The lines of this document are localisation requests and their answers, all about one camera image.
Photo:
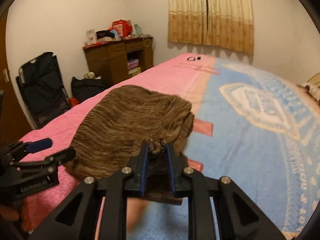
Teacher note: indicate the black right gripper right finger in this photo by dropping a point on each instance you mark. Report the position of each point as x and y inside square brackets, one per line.
[217, 208]

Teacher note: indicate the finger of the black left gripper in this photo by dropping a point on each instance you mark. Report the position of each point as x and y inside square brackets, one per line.
[24, 148]
[55, 160]

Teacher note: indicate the brown wooden door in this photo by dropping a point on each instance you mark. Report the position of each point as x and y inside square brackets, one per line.
[14, 124]

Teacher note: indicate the brown striped knit sweater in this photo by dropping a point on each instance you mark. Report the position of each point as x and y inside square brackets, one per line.
[115, 129]

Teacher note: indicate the brown wooden desk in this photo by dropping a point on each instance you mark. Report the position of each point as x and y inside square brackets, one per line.
[110, 60]

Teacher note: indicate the black bag on floor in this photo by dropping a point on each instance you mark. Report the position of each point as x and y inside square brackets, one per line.
[86, 88]

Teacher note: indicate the cream wooden headboard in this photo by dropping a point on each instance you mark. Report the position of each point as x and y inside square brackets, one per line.
[315, 80]

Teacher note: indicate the white photo card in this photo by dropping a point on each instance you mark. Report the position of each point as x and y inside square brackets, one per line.
[91, 37]

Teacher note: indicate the beige patterned curtain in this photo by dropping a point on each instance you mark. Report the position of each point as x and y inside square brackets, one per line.
[223, 23]

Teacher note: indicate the orange cloth on floor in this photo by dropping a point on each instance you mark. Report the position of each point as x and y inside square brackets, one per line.
[73, 102]

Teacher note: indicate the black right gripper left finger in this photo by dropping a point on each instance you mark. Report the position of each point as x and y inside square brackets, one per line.
[97, 208]

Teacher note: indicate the red gift box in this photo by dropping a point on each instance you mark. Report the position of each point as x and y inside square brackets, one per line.
[122, 27]

